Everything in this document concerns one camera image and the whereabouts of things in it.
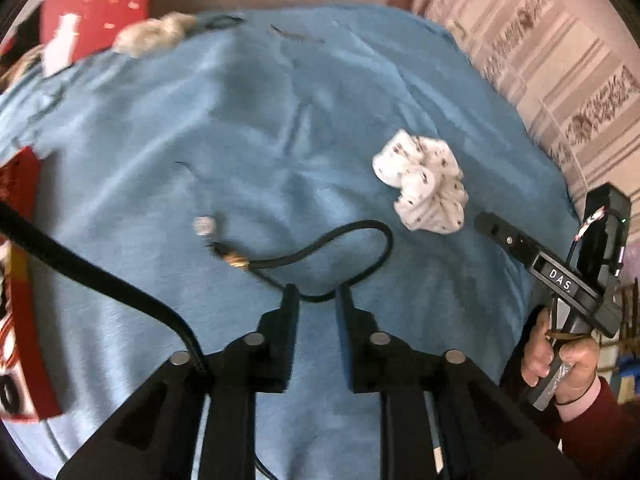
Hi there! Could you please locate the white dotted scrunchie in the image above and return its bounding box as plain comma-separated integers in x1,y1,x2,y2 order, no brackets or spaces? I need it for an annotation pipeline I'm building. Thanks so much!
372,129,469,235

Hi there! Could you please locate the person's right hand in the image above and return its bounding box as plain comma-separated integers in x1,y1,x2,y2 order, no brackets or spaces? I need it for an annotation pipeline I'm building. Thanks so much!
519,304,601,424

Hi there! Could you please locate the red rimmed white box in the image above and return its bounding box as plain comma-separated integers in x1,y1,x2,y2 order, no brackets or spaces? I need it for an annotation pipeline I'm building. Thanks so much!
1,148,61,422

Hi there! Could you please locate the red gift bag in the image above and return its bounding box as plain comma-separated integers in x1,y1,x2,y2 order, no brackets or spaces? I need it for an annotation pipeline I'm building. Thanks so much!
40,0,150,77

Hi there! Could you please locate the black cord necklace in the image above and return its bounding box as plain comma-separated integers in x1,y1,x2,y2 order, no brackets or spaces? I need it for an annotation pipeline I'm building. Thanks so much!
192,214,394,304

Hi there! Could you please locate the light blue towel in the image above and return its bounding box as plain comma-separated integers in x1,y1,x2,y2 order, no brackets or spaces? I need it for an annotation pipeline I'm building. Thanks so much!
1,6,578,479

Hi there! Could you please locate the dark hair tie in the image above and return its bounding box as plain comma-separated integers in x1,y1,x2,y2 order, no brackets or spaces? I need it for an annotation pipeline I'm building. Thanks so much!
199,13,246,32

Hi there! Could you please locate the dark red sleeve forearm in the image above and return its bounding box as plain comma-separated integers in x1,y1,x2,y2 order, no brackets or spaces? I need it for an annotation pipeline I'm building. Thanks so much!
552,377,640,479

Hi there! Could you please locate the beige fluffy scrunchie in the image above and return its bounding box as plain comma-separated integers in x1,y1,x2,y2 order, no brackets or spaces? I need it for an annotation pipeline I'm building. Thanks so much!
112,12,198,58

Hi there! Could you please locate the striped patterned pillow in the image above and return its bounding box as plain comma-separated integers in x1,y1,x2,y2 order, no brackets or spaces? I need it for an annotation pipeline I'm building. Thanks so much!
414,0,639,240

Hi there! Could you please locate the black cable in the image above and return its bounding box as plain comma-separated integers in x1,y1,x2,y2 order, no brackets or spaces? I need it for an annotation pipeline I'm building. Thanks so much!
0,202,281,480

